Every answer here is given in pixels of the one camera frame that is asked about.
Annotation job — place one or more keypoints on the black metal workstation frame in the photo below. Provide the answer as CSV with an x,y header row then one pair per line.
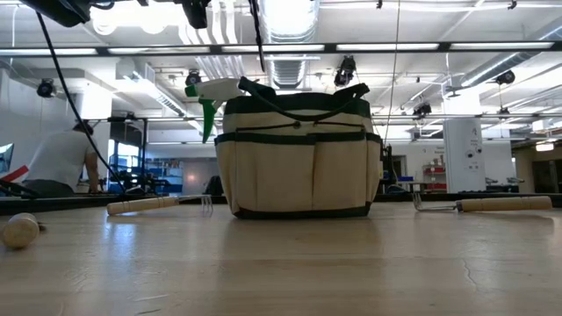
x,y
144,153

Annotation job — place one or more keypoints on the white pillar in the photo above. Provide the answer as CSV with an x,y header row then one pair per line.
x,y
463,153

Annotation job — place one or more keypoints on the red white strip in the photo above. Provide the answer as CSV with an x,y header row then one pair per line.
x,y
15,174

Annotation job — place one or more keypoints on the person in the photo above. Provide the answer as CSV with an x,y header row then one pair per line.
x,y
57,162

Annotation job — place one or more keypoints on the shelf with red bins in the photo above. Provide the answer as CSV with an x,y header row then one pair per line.
x,y
434,170

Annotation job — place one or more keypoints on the black aluminium table frame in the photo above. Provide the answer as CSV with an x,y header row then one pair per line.
x,y
66,204

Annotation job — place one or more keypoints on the silver ceiling air duct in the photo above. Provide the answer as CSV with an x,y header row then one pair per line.
x,y
290,26

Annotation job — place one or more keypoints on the cream green gardening tote bag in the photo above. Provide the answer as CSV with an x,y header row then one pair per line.
x,y
272,175

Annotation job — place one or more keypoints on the long linear ceiling light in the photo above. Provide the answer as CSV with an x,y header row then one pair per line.
x,y
386,46

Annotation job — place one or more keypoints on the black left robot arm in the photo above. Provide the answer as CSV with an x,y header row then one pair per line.
x,y
61,11

